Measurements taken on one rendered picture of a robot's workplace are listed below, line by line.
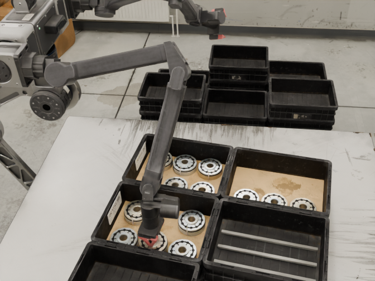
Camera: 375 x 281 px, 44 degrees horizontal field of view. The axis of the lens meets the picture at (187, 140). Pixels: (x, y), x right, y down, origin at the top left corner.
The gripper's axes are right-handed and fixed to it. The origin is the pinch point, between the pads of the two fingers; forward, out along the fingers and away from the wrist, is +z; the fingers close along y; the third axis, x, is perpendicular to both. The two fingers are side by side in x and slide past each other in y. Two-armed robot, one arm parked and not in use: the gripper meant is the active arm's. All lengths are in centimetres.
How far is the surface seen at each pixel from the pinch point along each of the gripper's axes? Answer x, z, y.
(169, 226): -2.5, 6.2, 11.5
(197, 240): -14.5, 5.9, 8.0
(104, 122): 56, 21, 81
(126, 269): 6.5, 6.3, -10.2
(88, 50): 160, 96, 263
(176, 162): 4.1, 3.9, 43.6
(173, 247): -7.3, 3.1, 0.8
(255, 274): -37.6, -4.8, -7.8
